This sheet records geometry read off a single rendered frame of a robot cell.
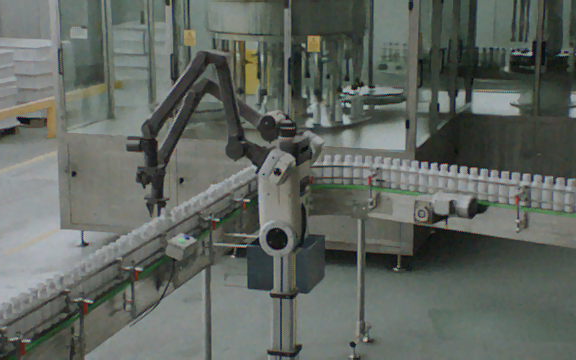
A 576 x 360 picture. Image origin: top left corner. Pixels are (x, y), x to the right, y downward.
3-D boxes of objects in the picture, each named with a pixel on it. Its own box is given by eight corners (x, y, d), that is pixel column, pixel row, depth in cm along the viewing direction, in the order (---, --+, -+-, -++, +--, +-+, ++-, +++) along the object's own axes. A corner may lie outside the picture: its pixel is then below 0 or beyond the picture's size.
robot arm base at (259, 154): (278, 147, 483) (263, 171, 487) (261, 136, 484) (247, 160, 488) (271, 150, 475) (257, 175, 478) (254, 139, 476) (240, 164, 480)
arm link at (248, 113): (198, 71, 524) (207, 68, 534) (183, 96, 529) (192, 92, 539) (280, 131, 519) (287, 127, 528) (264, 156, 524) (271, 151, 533)
